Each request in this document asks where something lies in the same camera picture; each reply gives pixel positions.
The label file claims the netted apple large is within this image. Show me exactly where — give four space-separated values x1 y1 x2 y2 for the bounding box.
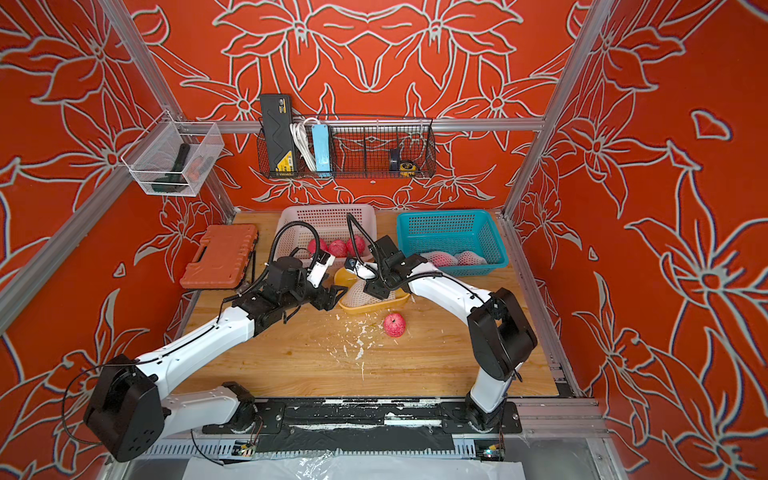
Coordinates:
421 251 459 268

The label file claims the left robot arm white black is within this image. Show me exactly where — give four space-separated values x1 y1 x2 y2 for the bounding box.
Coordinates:
84 256 348 462

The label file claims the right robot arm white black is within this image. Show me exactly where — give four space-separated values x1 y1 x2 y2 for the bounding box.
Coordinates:
345 236 538 432

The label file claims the yellow plastic tray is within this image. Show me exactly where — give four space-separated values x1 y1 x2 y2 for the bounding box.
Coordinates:
334 268 410 314

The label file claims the pink plastic basket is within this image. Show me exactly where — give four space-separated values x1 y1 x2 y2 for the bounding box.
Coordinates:
274 204 377 266

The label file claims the orange tool case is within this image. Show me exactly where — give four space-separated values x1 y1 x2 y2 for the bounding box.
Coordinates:
179 224 258 290

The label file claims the teal plastic basket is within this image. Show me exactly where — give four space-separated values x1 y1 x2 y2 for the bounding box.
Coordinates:
396 209 509 277

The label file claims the netted apple bottom hidden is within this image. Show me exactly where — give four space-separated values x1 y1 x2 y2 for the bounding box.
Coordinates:
456 251 488 266

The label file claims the small tape measure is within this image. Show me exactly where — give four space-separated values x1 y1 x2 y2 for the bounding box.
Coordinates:
398 161 419 178

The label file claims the light blue power bank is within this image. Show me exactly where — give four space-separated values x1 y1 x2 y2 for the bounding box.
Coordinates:
311 124 332 177

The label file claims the dark green tool in box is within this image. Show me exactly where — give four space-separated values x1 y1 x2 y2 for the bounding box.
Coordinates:
151 143 191 193

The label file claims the black yellow device box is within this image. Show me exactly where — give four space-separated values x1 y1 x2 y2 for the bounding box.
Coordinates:
260 93 297 178

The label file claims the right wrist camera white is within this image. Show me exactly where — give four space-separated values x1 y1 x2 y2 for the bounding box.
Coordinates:
344 257 378 281

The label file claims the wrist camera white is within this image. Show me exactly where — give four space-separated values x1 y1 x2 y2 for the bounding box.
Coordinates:
307 250 335 288
344 257 378 281

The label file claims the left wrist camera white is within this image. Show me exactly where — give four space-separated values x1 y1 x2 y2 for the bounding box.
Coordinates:
307 250 335 288

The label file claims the black wire wall basket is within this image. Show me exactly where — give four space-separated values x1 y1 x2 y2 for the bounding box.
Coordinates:
256 115 437 180

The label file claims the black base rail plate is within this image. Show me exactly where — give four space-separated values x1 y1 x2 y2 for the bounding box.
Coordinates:
202 399 522 461

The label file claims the white coiled cable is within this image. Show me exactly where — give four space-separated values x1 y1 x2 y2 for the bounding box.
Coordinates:
289 117 322 172

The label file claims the clear acrylic wall box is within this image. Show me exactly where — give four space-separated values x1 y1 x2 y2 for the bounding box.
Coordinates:
121 111 224 197

